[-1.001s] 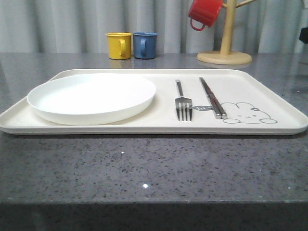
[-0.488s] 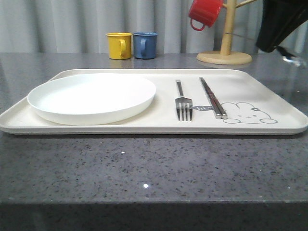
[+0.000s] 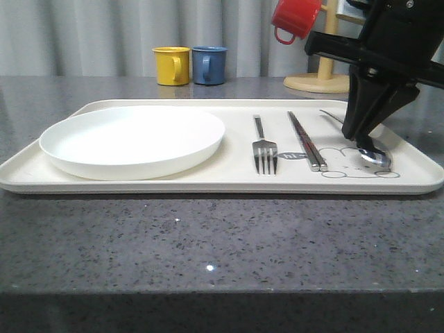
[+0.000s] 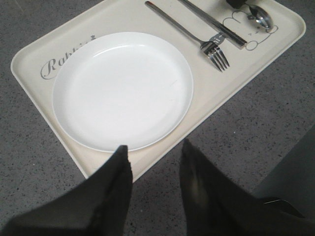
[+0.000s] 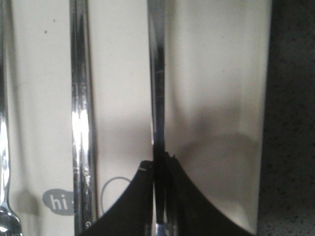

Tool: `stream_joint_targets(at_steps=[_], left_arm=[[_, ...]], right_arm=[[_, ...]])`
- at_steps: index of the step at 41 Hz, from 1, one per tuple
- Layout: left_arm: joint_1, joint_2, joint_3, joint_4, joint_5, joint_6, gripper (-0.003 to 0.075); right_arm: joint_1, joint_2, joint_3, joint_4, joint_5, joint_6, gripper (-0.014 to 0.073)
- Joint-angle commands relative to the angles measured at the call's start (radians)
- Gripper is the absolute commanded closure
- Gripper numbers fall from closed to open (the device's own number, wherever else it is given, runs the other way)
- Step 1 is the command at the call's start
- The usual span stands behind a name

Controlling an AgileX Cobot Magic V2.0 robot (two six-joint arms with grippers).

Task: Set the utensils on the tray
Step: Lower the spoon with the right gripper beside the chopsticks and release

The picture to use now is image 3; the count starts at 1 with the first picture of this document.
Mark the red enamel mug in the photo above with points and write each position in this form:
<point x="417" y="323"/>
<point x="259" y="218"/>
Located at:
<point x="295" y="17"/>

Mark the beige rabbit serving tray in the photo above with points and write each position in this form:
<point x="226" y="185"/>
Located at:
<point x="232" y="169"/>

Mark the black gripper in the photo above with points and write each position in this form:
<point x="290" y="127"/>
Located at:
<point x="397" y="36"/>

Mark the silver metal fork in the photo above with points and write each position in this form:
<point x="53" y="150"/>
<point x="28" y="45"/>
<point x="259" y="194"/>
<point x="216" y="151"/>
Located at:
<point x="265" y="153"/>

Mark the silver metal spoon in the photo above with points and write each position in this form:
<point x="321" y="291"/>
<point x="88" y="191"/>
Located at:
<point x="371" y="154"/>

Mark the wooden mug tree stand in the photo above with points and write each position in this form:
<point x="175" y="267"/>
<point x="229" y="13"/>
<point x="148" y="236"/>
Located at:
<point x="324" y="80"/>

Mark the silver metal chopstick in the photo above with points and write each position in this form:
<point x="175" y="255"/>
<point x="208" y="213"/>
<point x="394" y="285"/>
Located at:
<point x="324" y="167"/>
<point x="314" y="162"/>

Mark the white round plate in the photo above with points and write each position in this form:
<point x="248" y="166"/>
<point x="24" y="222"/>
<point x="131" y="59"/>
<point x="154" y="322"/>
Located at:
<point x="133" y="142"/>

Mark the yellow enamel mug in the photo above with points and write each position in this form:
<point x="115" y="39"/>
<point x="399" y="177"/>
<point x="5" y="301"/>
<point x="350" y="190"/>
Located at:
<point x="172" y="65"/>

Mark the blue enamel mug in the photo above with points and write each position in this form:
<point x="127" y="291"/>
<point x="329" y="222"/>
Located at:
<point x="208" y="64"/>

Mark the grey curtain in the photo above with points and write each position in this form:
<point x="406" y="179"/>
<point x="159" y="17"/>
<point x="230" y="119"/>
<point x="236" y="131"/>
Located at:
<point x="116" y="38"/>

